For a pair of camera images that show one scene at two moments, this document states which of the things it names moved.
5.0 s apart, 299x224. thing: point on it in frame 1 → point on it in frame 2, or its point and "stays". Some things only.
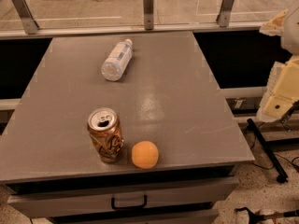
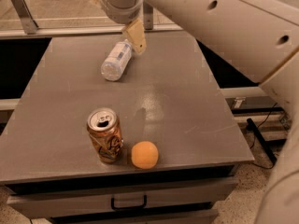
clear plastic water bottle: (114, 65) stays
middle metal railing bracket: (149, 8) stays
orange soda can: (106, 133) stays
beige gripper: (291, 32) → (123, 13)
